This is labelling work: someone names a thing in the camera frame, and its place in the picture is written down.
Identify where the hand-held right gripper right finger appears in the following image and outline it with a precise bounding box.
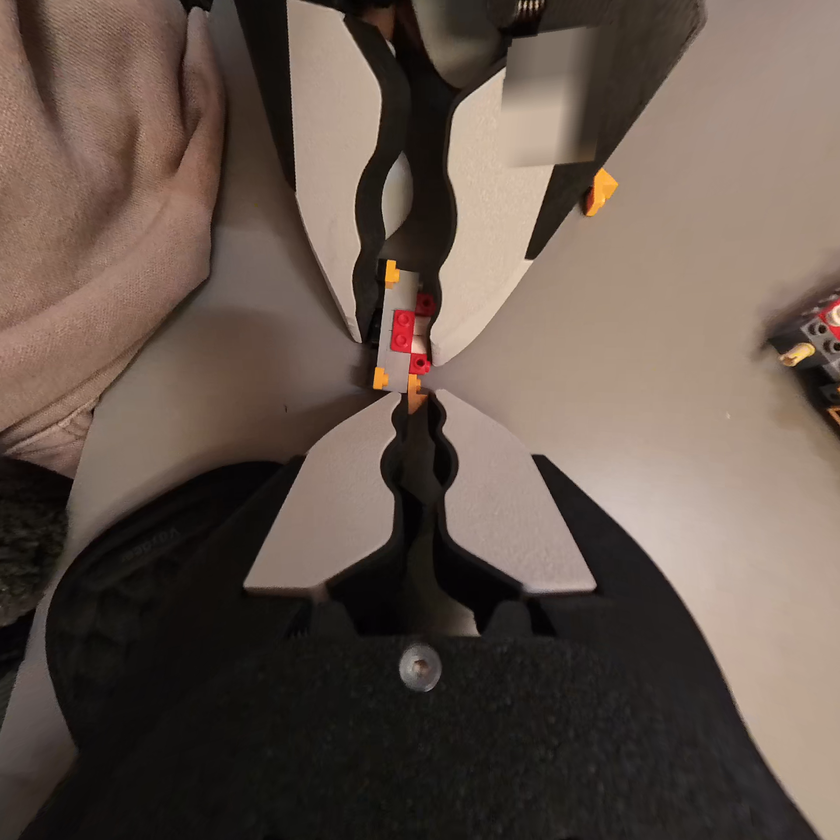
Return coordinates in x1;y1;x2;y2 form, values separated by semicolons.
430;388;598;632

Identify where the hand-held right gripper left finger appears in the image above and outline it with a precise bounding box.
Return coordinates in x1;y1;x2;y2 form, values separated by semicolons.
243;392;421;634

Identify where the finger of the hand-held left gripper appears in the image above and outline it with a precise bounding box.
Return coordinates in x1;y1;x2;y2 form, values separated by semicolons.
430;66;573;367
285;0;414;345

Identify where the orange lego piece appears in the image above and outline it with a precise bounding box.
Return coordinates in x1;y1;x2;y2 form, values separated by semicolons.
581;167;619;217

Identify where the red white lego assembly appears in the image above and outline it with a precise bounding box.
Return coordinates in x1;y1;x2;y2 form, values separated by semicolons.
366;259;439;416

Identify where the yellow lego car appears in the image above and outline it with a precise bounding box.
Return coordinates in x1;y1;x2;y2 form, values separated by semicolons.
766;289;840;437

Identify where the person's black fleece jacket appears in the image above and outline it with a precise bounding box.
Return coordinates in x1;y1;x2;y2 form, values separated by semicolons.
0;459;72;657

